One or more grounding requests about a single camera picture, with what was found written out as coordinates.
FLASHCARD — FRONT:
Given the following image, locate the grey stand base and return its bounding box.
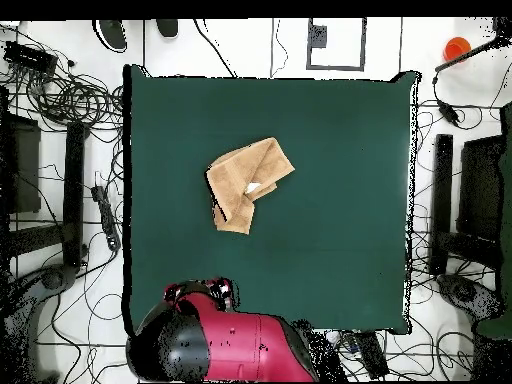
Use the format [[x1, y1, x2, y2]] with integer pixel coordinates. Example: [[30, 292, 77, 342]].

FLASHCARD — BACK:
[[436, 272, 506, 323], [3, 263, 78, 383]]

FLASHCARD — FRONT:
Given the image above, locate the small dark shoe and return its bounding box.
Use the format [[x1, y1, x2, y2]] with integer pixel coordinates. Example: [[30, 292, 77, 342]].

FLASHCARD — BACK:
[[155, 18, 180, 39]]

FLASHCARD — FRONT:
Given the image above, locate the grey square floor frame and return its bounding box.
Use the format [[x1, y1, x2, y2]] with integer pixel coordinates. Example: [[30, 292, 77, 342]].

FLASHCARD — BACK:
[[305, 17, 367, 72]]

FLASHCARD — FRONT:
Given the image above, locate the black power strip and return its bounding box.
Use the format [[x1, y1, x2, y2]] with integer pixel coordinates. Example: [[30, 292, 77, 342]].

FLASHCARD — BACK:
[[353, 330, 390, 380], [90, 184, 122, 252]]

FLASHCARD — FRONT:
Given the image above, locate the large dark shoe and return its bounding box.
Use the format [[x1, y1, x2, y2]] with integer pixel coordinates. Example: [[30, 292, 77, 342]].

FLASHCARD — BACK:
[[93, 18, 129, 53]]

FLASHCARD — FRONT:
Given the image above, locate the orange cup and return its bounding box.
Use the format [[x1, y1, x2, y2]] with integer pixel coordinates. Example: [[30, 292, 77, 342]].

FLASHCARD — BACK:
[[442, 36, 472, 63]]

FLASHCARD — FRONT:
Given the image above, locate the black electronics box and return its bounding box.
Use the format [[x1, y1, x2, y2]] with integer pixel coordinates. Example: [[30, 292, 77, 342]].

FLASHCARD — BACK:
[[2, 40, 59, 75]]

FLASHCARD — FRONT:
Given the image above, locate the dark box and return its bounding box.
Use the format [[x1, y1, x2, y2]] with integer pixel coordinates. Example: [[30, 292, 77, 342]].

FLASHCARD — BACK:
[[0, 111, 42, 215], [456, 134, 506, 241]]

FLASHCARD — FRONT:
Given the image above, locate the tan terry towel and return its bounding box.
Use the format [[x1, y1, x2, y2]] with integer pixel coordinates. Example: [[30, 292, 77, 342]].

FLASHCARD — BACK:
[[204, 136, 296, 236]]

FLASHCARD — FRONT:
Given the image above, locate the black rod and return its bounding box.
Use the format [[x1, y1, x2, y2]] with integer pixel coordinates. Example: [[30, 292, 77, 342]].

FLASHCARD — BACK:
[[433, 33, 512, 74]]

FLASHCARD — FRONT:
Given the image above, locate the dark green table cloth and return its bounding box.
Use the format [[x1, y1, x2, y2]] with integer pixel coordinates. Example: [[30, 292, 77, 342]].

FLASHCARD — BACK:
[[122, 63, 421, 339]]

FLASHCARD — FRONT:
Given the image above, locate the black stand bar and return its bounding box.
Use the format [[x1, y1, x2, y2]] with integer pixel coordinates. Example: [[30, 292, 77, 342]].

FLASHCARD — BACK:
[[61, 121, 87, 268], [429, 133, 455, 276]]

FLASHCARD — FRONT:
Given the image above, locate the black power adapter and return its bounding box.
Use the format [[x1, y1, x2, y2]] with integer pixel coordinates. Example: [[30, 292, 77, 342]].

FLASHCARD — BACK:
[[436, 99, 461, 127]]

